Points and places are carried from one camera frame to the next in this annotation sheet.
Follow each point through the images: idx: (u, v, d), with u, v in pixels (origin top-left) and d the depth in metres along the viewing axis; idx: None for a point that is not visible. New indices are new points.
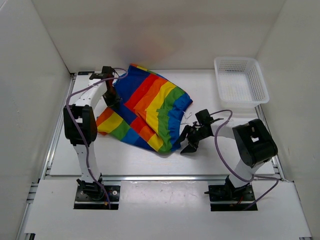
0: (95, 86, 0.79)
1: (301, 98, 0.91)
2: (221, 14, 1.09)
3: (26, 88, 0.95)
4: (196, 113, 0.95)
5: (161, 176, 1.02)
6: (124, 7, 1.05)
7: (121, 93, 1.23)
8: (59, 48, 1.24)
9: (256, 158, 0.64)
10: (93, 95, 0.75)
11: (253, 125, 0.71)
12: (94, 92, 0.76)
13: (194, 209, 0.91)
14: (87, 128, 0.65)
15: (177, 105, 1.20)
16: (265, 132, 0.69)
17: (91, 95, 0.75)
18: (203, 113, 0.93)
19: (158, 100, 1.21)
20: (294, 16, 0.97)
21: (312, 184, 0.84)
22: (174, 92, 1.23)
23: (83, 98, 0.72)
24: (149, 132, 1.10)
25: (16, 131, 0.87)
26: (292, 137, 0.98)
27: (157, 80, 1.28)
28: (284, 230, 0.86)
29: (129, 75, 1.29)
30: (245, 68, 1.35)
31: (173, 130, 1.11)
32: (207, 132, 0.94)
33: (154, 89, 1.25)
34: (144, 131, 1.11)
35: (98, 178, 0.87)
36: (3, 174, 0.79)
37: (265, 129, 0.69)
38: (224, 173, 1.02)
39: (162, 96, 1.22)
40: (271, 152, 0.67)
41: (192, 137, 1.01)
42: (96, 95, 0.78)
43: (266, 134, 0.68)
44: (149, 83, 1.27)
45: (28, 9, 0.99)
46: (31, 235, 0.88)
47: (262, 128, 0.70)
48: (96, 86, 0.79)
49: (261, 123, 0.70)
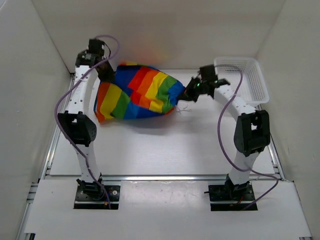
0: (84, 80, 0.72)
1: (301, 98, 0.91)
2: (221, 14, 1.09)
3: (26, 88, 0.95)
4: (200, 68, 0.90)
5: (161, 176, 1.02)
6: (124, 7, 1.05)
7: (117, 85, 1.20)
8: (59, 48, 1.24)
9: (248, 148, 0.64)
10: (84, 95, 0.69)
11: (257, 114, 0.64)
12: (84, 91, 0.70)
13: (195, 209, 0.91)
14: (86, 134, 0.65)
15: (172, 93, 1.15)
16: (266, 125, 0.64)
17: (82, 95, 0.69)
18: (207, 67, 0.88)
19: (153, 88, 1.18)
20: (294, 16, 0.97)
21: (312, 184, 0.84)
22: (167, 81, 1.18)
23: (74, 101, 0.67)
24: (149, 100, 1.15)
25: (16, 131, 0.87)
26: (292, 137, 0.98)
27: (149, 72, 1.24)
28: (284, 230, 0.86)
29: (121, 71, 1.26)
30: (245, 68, 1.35)
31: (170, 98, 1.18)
32: (208, 90, 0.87)
33: (147, 81, 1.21)
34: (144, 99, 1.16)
35: (98, 178, 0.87)
36: (3, 174, 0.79)
37: (267, 121, 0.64)
38: (224, 173, 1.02)
39: (156, 85, 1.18)
40: (264, 143, 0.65)
41: (192, 91, 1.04)
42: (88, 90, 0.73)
43: (266, 129, 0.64)
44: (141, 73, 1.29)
45: (28, 9, 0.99)
46: (31, 235, 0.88)
47: (266, 120, 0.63)
48: (85, 80, 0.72)
49: (267, 116, 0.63)
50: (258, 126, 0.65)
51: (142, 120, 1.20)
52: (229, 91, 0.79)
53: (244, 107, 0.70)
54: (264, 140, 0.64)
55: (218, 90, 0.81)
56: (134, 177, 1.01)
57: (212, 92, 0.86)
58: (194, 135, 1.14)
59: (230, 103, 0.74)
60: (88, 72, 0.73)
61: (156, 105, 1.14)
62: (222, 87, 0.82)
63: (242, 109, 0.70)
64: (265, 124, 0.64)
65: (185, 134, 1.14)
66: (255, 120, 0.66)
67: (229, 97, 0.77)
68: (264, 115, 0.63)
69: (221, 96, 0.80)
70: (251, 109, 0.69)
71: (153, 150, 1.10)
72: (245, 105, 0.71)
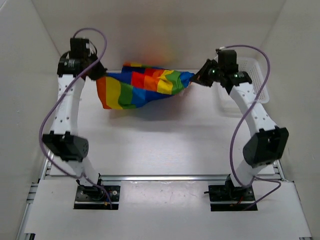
0: (68, 93, 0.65)
1: (301, 98, 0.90)
2: (221, 14, 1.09)
3: (26, 88, 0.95)
4: (220, 52, 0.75)
5: (161, 176, 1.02)
6: (124, 7, 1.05)
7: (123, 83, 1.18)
8: (59, 48, 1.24)
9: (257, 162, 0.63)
10: (71, 110, 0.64)
11: (275, 131, 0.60)
12: (70, 104, 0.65)
13: (195, 209, 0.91)
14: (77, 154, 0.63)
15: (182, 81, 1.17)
16: (282, 145, 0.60)
17: (68, 111, 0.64)
18: (227, 54, 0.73)
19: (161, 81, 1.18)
20: (294, 15, 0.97)
21: (313, 184, 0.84)
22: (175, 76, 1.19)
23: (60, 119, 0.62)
24: (153, 82, 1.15)
25: (16, 131, 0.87)
26: (292, 137, 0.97)
27: (155, 72, 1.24)
28: (284, 230, 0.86)
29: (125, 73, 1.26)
30: (245, 68, 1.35)
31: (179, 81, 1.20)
32: (225, 84, 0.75)
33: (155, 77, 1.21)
34: (148, 83, 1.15)
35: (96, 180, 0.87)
36: (3, 175, 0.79)
37: (284, 142, 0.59)
38: (224, 173, 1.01)
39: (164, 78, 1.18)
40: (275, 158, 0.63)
41: (205, 78, 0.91)
42: (74, 104, 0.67)
43: (281, 148, 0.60)
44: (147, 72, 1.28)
45: (28, 9, 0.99)
46: (31, 235, 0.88)
47: (285, 138, 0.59)
48: (70, 93, 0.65)
49: (287, 134, 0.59)
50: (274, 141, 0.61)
51: (142, 120, 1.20)
52: (249, 93, 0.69)
53: (264, 121, 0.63)
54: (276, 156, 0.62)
55: (237, 89, 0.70)
56: (134, 177, 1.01)
57: (229, 88, 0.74)
58: (194, 135, 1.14)
59: (249, 112, 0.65)
60: (72, 84, 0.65)
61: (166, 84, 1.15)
62: (243, 86, 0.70)
63: (260, 123, 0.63)
64: (283, 142, 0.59)
65: (185, 134, 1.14)
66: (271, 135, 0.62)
67: (249, 102, 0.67)
68: (283, 134, 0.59)
69: (239, 97, 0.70)
70: (271, 124, 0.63)
71: (153, 150, 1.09)
72: (264, 118, 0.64)
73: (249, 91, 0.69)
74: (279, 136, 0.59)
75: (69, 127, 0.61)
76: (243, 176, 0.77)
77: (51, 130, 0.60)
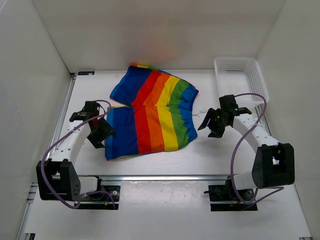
0: (75, 131, 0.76)
1: (301, 98, 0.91)
2: (221, 14, 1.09)
3: (26, 89, 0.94)
4: (220, 98, 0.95)
5: (160, 176, 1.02)
6: (124, 7, 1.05)
7: (128, 92, 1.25)
8: (59, 48, 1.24)
9: (267, 182, 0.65)
10: (73, 144, 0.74)
11: (280, 147, 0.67)
12: (73, 140, 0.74)
13: (194, 209, 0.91)
14: (68, 190, 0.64)
15: (185, 97, 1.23)
16: (290, 162, 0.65)
17: (71, 144, 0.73)
18: (228, 98, 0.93)
19: (165, 96, 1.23)
20: (294, 16, 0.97)
21: (313, 184, 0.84)
22: (179, 85, 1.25)
23: (61, 149, 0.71)
24: (161, 137, 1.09)
25: (16, 131, 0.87)
26: (292, 137, 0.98)
27: (160, 76, 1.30)
28: (284, 230, 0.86)
29: (131, 77, 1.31)
30: (245, 68, 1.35)
31: (187, 121, 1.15)
32: (227, 118, 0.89)
33: (159, 86, 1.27)
34: (156, 135, 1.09)
35: (96, 183, 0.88)
36: (3, 175, 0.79)
37: (291, 158, 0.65)
38: (224, 173, 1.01)
39: (168, 90, 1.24)
40: (286, 180, 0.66)
41: (215, 125, 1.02)
42: (78, 140, 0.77)
43: (289, 164, 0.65)
44: (153, 79, 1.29)
45: (28, 9, 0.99)
46: (31, 235, 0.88)
47: (290, 155, 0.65)
48: (77, 131, 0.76)
49: (291, 150, 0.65)
50: (281, 161, 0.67)
51: None
52: (249, 120, 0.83)
53: (266, 138, 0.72)
54: (286, 176, 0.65)
55: (238, 118, 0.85)
56: (134, 177, 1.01)
57: (232, 120, 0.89)
58: None
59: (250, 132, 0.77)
60: (80, 124, 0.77)
61: (170, 132, 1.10)
62: (243, 115, 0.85)
63: (262, 140, 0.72)
64: (288, 159, 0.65)
65: None
66: (277, 153, 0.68)
67: (249, 125, 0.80)
68: (287, 149, 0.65)
69: (241, 124, 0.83)
70: (273, 141, 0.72)
71: None
72: (266, 136, 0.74)
73: (249, 118, 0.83)
74: (283, 151, 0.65)
75: (67, 157, 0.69)
76: (247, 182, 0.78)
77: (50, 158, 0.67)
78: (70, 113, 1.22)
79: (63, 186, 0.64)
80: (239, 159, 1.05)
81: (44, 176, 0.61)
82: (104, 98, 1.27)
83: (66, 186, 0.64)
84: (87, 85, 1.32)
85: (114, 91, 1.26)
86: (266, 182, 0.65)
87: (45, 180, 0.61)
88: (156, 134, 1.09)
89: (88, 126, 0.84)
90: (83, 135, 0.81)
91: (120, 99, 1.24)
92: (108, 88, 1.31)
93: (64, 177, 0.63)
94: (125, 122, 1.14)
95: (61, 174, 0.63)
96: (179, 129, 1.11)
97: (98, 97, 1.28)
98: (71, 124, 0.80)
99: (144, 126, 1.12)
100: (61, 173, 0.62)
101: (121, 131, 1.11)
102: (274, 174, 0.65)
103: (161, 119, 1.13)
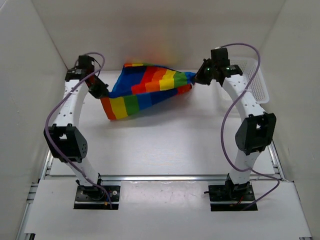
0: (74, 92, 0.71)
1: (301, 97, 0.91)
2: (221, 14, 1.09)
3: (26, 89, 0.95)
4: (212, 50, 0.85)
5: (161, 176, 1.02)
6: (124, 7, 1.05)
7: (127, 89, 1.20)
8: (59, 48, 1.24)
9: (248, 147, 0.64)
10: (74, 107, 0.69)
11: (263, 117, 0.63)
12: (74, 102, 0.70)
13: (195, 209, 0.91)
14: (76, 150, 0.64)
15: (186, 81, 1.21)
16: (271, 130, 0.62)
17: (72, 106, 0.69)
18: (220, 51, 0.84)
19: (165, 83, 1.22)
20: (294, 16, 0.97)
21: (313, 183, 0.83)
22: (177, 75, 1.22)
23: (63, 114, 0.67)
24: None
25: (15, 131, 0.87)
26: (292, 137, 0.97)
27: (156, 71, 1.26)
28: (284, 230, 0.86)
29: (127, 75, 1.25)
30: (244, 69, 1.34)
31: None
32: (218, 77, 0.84)
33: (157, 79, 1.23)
34: None
35: (96, 181, 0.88)
36: (3, 175, 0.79)
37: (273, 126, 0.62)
38: (224, 173, 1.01)
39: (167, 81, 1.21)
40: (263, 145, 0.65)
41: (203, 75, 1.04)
42: (78, 102, 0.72)
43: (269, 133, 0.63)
44: (150, 75, 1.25)
45: (28, 10, 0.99)
46: (31, 235, 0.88)
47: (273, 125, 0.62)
48: (75, 92, 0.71)
49: (274, 120, 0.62)
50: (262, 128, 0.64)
51: (143, 120, 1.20)
52: (240, 84, 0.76)
53: (254, 108, 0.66)
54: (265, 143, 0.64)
55: (229, 80, 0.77)
56: (134, 177, 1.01)
57: (221, 79, 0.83)
58: (194, 134, 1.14)
59: (239, 100, 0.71)
60: (77, 85, 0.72)
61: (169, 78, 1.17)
62: (233, 77, 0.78)
63: (250, 109, 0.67)
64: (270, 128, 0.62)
65: (186, 133, 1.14)
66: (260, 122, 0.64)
67: (239, 91, 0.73)
68: (271, 118, 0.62)
69: (231, 87, 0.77)
70: (261, 111, 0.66)
71: (153, 150, 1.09)
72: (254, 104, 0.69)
73: (240, 81, 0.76)
74: (267, 120, 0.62)
75: (71, 119, 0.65)
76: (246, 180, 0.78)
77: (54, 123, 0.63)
78: None
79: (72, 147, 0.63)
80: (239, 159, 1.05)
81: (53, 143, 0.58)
82: None
83: (76, 148, 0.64)
84: None
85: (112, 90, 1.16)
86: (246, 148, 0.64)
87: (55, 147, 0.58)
88: None
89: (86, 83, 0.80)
90: (82, 94, 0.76)
91: None
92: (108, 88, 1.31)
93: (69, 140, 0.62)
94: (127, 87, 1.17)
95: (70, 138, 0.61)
96: None
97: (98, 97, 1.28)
98: (68, 84, 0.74)
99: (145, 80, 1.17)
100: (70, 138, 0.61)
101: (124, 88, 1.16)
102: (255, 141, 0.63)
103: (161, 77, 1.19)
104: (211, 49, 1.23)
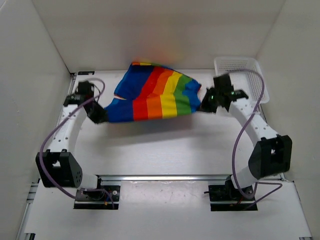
0: (71, 117, 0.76)
1: (301, 98, 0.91)
2: (221, 14, 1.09)
3: (26, 89, 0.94)
4: (215, 77, 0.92)
5: (161, 176, 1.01)
6: (124, 7, 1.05)
7: (131, 88, 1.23)
8: (59, 48, 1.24)
9: (264, 173, 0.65)
10: (70, 132, 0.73)
11: (278, 139, 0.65)
12: (70, 128, 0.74)
13: (195, 210, 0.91)
14: (69, 177, 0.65)
15: (189, 87, 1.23)
16: (287, 154, 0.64)
17: (67, 132, 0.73)
18: (221, 78, 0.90)
19: (169, 88, 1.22)
20: (294, 16, 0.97)
21: (313, 184, 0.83)
22: (183, 78, 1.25)
23: (58, 139, 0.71)
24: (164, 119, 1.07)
25: (15, 131, 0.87)
26: (292, 137, 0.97)
27: (163, 73, 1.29)
28: (285, 230, 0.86)
29: (133, 73, 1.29)
30: (244, 69, 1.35)
31: (193, 105, 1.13)
32: (223, 102, 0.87)
33: (162, 80, 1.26)
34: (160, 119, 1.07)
35: (96, 183, 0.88)
36: (3, 175, 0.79)
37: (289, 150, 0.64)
38: (224, 173, 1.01)
39: (172, 83, 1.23)
40: (282, 168, 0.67)
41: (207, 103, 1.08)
42: (75, 126, 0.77)
43: (286, 156, 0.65)
44: (156, 76, 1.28)
45: (28, 9, 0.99)
46: (31, 235, 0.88)
47: (289, 147, 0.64)
48: (73, 117, 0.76)
49: (290, 142, 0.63)
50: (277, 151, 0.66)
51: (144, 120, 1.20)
52: (247, 107, 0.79)
53: (265, 130, 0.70)
54: (283, 166, 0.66)
55: (235, 104, 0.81)
56: (134, 176, 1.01)
57: (227, 104, 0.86)
58: (194, 134, 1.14)
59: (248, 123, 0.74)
60: (75, 110, 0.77)
61: (171, 104, 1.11)
62: (240, 101, 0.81)
63: (262, 132, 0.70)
64: (287, 150, 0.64)
65: (186, 133, 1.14)
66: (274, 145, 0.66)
67: (248, 115, 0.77)
68: (286, 141, 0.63)
69: (238, 111, 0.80)
70: (272, 132, 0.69)
71: (153, 150, 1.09)
72: (265, 126, 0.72)
73: (247, 105, 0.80)
74: (282, 144, 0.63)
75: (65, 144, 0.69)
76: (246, 181, 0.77)
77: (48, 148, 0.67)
78: None
79: (64, 175, 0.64)
80: (243, 161, 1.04)
81: (43, 168, 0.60)
82: (104, 98, 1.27)
83: (69, 175, 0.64)
84: None
85: (117, 88, 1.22)
86: (263, 173, 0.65)
87: (44, 172, 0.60)
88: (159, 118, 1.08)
89: (84, 109, 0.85)
90: (79, 119, 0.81)
91: (125, 95, 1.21)
92: (108, 88, 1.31)
93: (63, 167, 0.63)
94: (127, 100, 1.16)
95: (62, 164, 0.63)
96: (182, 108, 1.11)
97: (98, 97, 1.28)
98: (65, 109, 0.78)
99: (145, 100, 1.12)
100: (61, 164, 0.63)
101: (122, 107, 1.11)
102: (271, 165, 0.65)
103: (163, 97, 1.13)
104: (215, 60, 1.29)
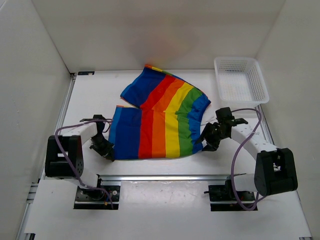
0: (85, 124, 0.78)
1: (301, 98, 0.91)
2: (221, 15, 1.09)
3: (25, 89, 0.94)
4: (216, 111, 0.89)
5: (161, 176, 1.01)
6: (124, 7, 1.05)
7: (139, 93, 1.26)
8: (59, 48, 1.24)
9: (272, 189, 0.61)
10: (83, 130, 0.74)
11: (279, 152, 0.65)
12: (84, 128, 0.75)
13: (195, 210, 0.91)
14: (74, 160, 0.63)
15: (196, 106, 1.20)
16: (290, 167, 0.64)
17: (81, 129, 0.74)
18: (224, 111, 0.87)
19: (175, 103, 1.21)
20: (293, 16, 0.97)
21: (313, 184, 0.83)
22: (192, 93, 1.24)
23: (71, 131, 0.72)
24: (163, 141, 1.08)
25: (15, 131, 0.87)
26: (291, 137, 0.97)
27: (173, 83, 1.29)
28: (284, 230, 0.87)
29: (144, 78, 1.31)
30: (244, 68, 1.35)
31: (195, 132, 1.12)
32: (225, 130, 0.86)
33: (170, 91, 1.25)
34: (159, 141, 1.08)
35: (96, 183, 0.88)
36: (3, 175, 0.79)
37: (291, 162, 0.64)
38: (224, 173, 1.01)
39: (179, 97, 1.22)
40: (290, 187, 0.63)
41: (212, 137, 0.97)
42: (86, 133, 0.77)
43: (290, 170, 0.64)
44: (165, 85, 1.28)
45: (28, 10, 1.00)
46: (31, 235, 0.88)
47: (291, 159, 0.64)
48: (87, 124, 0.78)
49: (291, 155, 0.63)
50: (282, 166, 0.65)
51: None
52: (247, 129, 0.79)
53: (264, 145, 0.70)
54: (290, 182, 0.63)
55: (236, 128, 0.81)
56: (134, 176, 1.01)
57: (230, 131, 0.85)
58: None
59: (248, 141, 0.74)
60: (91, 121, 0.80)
61: (173, 136, 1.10)
62: (240, 126, 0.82)
63: (261, 147, 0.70)
64: (289, 162, 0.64)
65: None
66: (277, 160, 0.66)
67: (247, 134, 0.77)
68: (287, 153, 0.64)
69: (239, 134, 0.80)
70: (272, 146, 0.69)
71: None
72: (264, 142, 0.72)
73: (246, 127, 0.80)
74: (284, 156, 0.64)
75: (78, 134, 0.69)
76: (247, 181, 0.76)
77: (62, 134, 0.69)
78: (70, 112, 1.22)
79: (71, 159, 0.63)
80: (248, 167, 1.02)
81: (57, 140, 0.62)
82: (104, 98, 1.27)
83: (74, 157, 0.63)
84: (87, 85, 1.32)
85: (125, 91, 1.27)
86: (270, 191, 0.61)
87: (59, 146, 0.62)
88: (158, 140, 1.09)
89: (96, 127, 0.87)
90: (91, 130, 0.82)
91: (130, 100, 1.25)
92: (108, 88, 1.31)
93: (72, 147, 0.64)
94: (131, 121, 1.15)
95: (72, 145, 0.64)
96: (183, 136, 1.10)
97: (98, 97, 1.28)
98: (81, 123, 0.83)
99: (148, 129, 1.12)
100: (72, 142, 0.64)
101: (125, 131, 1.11)
102: (276, 180, 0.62)
103: (166, 125, 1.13)
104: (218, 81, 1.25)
